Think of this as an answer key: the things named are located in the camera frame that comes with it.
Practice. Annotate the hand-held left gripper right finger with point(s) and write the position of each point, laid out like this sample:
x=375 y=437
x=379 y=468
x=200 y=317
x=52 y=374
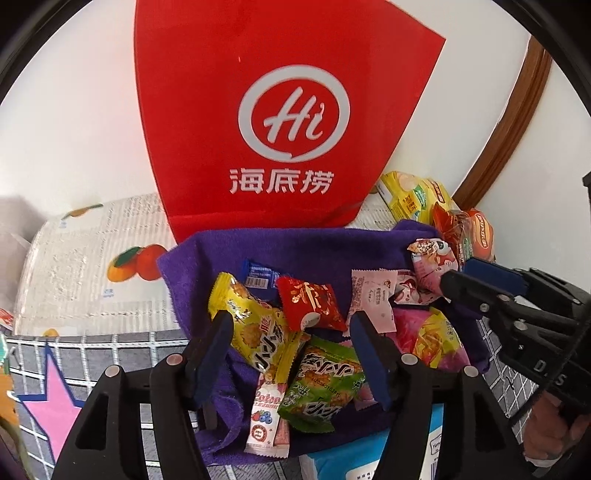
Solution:
x=371 y=364

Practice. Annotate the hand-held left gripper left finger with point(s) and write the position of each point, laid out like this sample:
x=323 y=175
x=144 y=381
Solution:
x=210 y=364

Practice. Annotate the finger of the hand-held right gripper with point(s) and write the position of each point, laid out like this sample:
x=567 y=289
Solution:
x=489 y=273
x=461 y=288

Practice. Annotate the plain pink snack packet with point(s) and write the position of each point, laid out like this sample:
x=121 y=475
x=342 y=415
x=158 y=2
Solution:
x=364 y=394

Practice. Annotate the panda print snack packet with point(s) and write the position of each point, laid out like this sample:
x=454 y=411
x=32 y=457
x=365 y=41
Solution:
x=429 y=265

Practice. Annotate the green snack packet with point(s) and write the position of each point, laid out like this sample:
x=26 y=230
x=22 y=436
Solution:
x=318 y=383

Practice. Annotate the yellow snack packet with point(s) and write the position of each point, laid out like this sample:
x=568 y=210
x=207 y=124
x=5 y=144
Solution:
x=249 y=323

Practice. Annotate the pink and yellow chips packet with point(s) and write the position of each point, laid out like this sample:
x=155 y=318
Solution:
x=429 y=337

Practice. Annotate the pale pink snack packet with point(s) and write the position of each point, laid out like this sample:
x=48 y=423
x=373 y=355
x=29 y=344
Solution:
x=374 y=295

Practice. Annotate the long white berry wafer packet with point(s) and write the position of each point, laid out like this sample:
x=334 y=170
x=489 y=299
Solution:
x=263 y=415

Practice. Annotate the red snack packet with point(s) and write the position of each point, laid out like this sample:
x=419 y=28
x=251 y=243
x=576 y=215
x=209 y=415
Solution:
x=309 y=300

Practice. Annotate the dark blue snack packet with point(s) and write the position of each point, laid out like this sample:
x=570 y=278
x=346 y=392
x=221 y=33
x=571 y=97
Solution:
x=258 y=277

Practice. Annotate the purple towel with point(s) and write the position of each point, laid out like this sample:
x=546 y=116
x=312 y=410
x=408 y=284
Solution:
x=217 y=249

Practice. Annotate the person's right hand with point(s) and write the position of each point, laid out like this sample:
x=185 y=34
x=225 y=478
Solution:
x=542 y=429

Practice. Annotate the orange chips bag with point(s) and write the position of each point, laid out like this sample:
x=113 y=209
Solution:
x=480 y=235

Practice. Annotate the grey checked tablecloth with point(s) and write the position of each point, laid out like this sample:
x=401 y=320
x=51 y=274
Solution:
x=115 y=350

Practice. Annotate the blue box white label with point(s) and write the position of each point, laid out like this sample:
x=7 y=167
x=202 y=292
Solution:
x=341 y=457

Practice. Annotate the yellow chips bag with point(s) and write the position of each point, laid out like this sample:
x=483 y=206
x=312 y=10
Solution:
x=406 y=194

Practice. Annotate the pink paper star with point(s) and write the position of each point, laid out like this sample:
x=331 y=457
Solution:
x=51 y=406

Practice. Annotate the red paper bag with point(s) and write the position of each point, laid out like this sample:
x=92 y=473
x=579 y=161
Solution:
x=194 y=115

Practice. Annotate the brown wooden door frame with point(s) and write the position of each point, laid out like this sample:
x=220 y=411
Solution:
x=517 y=115

